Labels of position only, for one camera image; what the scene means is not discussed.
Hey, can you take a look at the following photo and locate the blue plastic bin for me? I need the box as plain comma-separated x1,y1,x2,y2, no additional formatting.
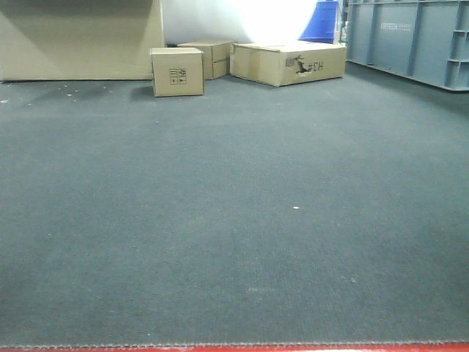
299,1,339,44

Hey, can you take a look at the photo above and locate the grey plastic container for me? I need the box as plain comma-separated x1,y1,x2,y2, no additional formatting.
347,1,468,92

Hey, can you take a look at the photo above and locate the small cardboard box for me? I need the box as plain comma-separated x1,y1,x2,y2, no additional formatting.
149,47,204,98

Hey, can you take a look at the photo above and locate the large flat cardboard box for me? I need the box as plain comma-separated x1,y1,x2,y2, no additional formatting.
230,41,347,87

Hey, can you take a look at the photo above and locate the dark grey carpet mat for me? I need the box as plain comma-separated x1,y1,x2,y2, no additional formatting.
1,64,468,347

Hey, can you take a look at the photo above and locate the middle cardboard box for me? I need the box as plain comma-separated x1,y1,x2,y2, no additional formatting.
177,40,237,80

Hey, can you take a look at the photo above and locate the large cardboard panel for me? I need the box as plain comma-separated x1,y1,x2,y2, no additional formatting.
1,1,165,81

